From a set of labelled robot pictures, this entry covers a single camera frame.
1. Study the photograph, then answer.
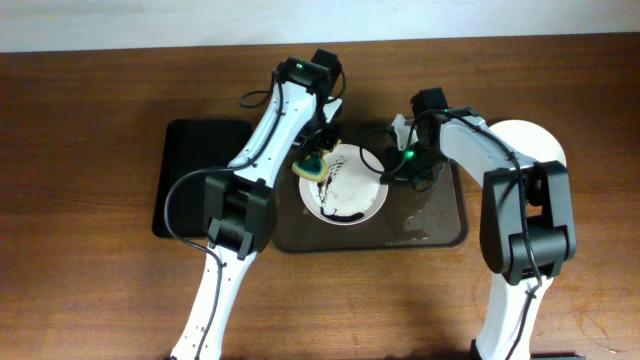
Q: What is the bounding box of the cream plate front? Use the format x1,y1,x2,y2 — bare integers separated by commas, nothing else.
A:
489,119,567,166

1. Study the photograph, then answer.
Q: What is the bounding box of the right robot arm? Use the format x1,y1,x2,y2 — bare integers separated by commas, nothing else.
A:
380,87,577,359

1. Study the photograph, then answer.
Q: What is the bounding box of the yellow green sponge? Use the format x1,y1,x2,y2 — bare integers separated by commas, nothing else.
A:
291,147,337,183

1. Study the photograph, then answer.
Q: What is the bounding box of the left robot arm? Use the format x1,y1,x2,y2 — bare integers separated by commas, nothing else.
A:
164,49,346,360

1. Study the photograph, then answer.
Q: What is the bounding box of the black small tray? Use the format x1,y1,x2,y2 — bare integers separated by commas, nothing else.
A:
151,119,252,238

